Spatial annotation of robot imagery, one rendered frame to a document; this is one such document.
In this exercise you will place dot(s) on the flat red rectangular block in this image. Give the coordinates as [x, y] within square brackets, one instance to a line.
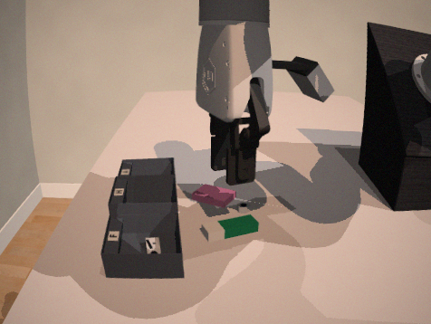
[214, 195]

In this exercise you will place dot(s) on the green and white eraser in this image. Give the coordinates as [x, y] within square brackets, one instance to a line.
[228, 228]

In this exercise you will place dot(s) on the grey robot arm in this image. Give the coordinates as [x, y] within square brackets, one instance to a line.
[310, 78]

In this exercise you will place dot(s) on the dark grey rack of bins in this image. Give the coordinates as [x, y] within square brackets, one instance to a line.
[149, 214]

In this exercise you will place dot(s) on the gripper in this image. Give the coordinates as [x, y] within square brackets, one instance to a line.
[234, 69]

